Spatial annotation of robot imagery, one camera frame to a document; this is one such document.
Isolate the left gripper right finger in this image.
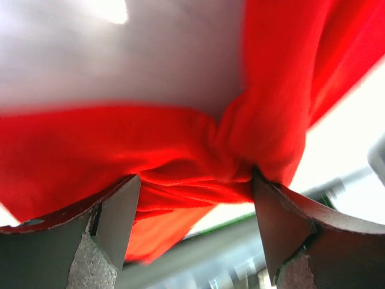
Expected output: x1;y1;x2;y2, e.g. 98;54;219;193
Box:
252;169;384;288

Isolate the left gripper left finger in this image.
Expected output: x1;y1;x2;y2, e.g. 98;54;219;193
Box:
1;176;140;288

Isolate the bright red t shirt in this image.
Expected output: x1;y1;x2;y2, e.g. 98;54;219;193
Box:
1;1;384;263

